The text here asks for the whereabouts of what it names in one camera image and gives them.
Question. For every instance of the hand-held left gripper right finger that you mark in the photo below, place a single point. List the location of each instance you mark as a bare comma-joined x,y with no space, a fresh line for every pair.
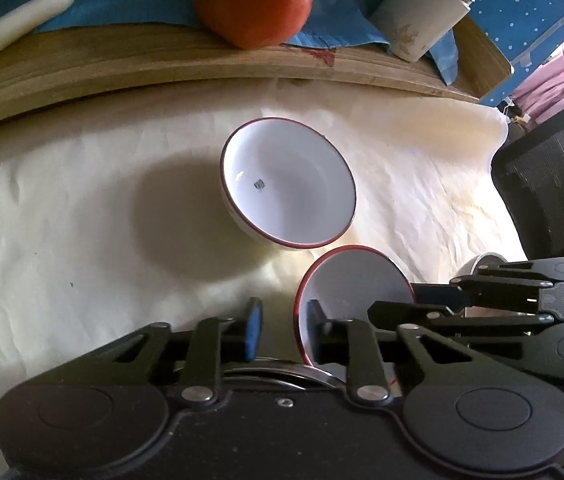
314,332

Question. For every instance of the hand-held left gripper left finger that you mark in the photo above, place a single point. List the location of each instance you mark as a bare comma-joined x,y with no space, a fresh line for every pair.
254,330

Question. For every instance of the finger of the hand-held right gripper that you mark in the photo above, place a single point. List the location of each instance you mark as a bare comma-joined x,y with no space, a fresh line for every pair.
426,317
441,294

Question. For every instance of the white bowl with red rim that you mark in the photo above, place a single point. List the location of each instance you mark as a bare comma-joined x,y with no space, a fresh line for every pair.
292,180
356,285

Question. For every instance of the black mesh chair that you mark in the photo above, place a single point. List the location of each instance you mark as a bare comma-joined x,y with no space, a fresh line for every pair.
551,190

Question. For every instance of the cream table cloth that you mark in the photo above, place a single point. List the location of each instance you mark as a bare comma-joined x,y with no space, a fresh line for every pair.
87,210

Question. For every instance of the pink bedding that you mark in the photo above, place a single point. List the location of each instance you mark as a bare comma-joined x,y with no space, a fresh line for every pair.
561,85

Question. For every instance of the white paper cup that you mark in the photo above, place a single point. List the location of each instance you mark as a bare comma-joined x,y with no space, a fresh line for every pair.
416,20

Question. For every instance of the wooden shelf board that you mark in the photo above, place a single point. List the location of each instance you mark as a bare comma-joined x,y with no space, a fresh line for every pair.
162,60

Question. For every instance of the red tomato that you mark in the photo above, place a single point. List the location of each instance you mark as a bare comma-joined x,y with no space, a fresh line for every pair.
252,5

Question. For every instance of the white stick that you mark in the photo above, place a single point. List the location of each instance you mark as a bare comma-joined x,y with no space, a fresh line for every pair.
12,25

